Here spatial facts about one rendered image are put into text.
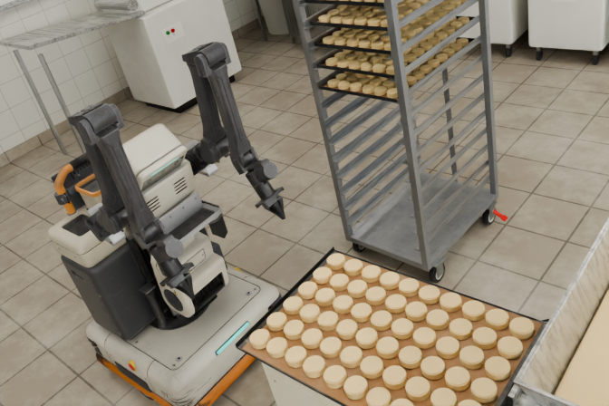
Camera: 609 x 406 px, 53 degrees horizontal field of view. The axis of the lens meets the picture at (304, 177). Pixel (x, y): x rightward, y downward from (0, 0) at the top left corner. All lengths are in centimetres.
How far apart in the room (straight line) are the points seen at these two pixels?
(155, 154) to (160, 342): 87
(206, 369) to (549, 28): 338
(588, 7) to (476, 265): 224
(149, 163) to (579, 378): 149
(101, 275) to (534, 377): 185
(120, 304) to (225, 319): 42
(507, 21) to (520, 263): 235
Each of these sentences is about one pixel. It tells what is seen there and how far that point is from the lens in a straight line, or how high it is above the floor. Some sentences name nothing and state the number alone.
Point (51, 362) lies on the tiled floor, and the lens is 324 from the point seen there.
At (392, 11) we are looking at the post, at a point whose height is 131.
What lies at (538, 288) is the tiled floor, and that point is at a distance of 285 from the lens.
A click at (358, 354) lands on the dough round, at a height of 92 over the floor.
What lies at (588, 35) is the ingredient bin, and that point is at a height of 24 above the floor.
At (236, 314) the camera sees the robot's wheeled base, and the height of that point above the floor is 28.
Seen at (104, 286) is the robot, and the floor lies 60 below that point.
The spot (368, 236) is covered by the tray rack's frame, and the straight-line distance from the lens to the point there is 297.
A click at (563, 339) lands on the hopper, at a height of 129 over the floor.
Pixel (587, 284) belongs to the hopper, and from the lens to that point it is 98.
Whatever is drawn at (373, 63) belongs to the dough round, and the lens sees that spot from 245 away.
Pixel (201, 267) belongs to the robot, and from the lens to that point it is 235.
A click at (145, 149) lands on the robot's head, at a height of 113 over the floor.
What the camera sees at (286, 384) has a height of 80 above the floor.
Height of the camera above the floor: 196
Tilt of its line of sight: 31 degrees down
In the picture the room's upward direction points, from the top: 14 degrees counter-clockwise
